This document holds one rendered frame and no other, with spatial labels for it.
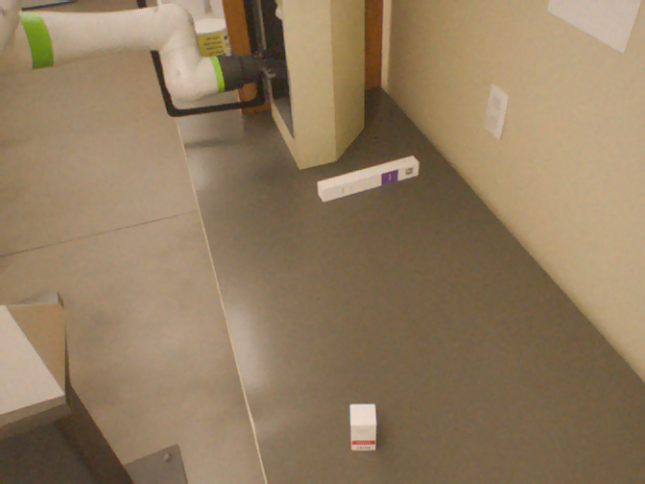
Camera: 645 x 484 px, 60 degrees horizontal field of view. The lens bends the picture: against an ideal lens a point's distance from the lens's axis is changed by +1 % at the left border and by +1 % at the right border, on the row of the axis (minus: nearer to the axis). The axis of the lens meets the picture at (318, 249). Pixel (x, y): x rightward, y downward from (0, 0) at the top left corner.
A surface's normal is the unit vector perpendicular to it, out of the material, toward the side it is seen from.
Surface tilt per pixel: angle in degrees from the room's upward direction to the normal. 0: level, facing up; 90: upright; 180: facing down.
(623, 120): 90
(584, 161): 90
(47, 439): 90
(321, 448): 0
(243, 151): 0
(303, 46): 90
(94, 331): 0
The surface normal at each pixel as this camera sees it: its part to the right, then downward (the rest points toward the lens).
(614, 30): -0.95, 0.25
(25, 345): 0.32, 0.63
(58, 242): -0.06, -0.73
